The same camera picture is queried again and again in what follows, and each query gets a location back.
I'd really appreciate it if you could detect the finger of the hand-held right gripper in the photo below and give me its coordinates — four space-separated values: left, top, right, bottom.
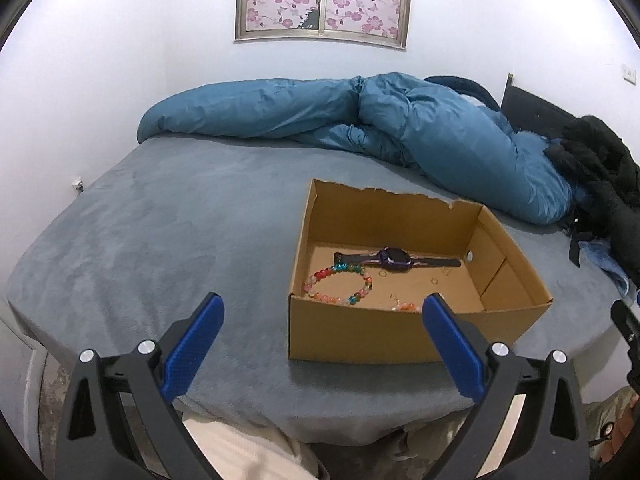
610 299 640 393

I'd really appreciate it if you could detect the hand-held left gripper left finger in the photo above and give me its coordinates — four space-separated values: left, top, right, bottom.
55 291 226 480

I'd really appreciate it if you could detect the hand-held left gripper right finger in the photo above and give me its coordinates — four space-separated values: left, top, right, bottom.
422 293 594 480

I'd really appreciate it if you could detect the brown cardboard box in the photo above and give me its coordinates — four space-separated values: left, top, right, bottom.
286 178 555 365

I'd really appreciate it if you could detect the purple smartwatch with black strap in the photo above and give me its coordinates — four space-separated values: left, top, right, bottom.
333 246 462 269

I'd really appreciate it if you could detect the multicolour beaded bracelet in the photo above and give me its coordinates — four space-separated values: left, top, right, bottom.
302 262 375 307

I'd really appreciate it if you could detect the light blue cloth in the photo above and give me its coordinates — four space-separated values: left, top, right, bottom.
576 237 632 297

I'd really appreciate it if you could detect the person's left leg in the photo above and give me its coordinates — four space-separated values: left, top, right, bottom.
181 411 322 480

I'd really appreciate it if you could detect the black clothing pile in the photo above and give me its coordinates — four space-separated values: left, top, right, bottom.
543 115 640 287

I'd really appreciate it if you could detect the white door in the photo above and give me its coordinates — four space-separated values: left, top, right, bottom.
0 309 52 442

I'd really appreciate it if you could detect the blue duvet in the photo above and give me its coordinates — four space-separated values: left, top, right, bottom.
136 73 577 227

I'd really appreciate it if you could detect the black headboard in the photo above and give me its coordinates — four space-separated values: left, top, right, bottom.
501 73 584 137

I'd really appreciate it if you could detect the dark navy pillow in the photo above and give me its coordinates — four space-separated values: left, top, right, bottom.
424 76 502 112

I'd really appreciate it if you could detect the window with pink floral film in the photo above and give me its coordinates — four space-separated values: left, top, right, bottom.
234 0 414 52

